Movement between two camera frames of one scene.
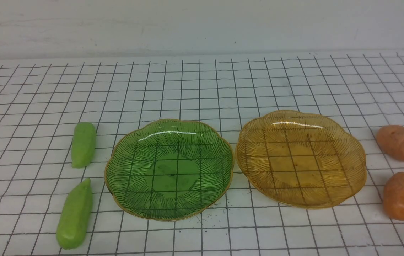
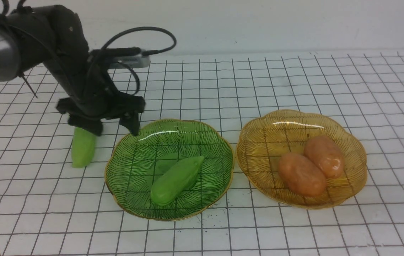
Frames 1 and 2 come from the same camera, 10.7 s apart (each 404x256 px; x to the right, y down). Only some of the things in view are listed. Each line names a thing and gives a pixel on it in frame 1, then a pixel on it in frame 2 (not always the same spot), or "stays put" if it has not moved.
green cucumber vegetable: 83,145 stays put
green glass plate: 169,170 stays put
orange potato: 400,143 → 326,154
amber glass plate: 300,159 stays put
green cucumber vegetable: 75,216 → 176,180
